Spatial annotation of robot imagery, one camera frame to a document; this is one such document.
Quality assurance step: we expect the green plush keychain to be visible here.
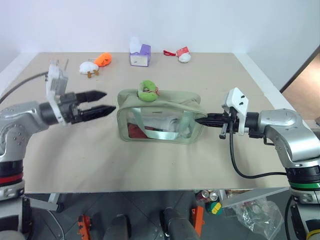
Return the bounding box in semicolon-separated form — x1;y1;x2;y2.
136;79;161;103

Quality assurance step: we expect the white plush with red tag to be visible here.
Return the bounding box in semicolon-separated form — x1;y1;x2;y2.
163;46;192;64

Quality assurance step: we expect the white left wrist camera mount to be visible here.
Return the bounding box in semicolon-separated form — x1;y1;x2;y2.
45;59;70;126

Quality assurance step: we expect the red cloth in pouch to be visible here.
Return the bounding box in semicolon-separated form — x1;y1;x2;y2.
127;122;149;140

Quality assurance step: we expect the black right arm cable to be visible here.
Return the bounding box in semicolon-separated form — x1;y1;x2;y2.
229;121;288;179

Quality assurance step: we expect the brown wooden door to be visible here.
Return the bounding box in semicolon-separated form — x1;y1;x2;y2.
279;44;320;121

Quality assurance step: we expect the green clear zip pouch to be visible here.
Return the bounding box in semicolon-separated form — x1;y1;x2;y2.
116;87;209;146

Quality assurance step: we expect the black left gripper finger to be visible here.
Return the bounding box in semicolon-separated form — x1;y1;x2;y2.
75;90;108;103
80;104;117;121

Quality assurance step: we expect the white cloth in pouch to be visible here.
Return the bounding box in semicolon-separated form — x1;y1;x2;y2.
144;116;181;134

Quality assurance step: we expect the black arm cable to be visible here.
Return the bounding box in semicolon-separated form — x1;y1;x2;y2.
0;71;49;104
229;121;288;179

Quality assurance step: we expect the green yellow ball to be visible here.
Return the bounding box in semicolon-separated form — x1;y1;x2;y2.
205;200;223;216

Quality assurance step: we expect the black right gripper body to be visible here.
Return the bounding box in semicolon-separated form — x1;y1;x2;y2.
218;106;241;140

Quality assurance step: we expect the clear plastic bag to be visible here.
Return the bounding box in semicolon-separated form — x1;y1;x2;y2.
224;196;285;239

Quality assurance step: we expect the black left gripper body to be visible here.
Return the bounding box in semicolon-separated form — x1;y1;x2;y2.
58;92;84;125

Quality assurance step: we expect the orange plush toy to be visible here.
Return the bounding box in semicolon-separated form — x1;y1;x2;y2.
94;52;113;68

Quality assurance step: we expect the orange clamp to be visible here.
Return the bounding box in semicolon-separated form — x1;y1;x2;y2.
76;214;92;237
191;205;205;237

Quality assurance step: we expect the dark rounded shape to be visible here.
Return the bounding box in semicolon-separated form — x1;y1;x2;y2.
103;214;132;240
159;207;200;240

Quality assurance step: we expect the white plush sheep toy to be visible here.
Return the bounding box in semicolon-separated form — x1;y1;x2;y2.
79;60;100;79

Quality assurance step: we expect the white table leg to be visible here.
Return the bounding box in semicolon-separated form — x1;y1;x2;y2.
47;192;65;212

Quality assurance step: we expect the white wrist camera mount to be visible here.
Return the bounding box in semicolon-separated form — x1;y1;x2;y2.
221;87;250;137
45;59;70;126

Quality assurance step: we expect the red drink can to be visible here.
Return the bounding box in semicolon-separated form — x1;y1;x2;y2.
196;189;210;202

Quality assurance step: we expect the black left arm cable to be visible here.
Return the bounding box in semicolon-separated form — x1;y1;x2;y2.
0;71;49;104

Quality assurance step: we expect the purple white tissue box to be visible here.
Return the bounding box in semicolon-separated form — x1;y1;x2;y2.
128;36;152;67

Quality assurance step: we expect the grey flat board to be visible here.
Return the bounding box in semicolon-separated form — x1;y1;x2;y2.
219;186;291;209

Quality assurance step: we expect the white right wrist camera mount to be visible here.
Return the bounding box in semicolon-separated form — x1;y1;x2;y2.
221;87;250;137

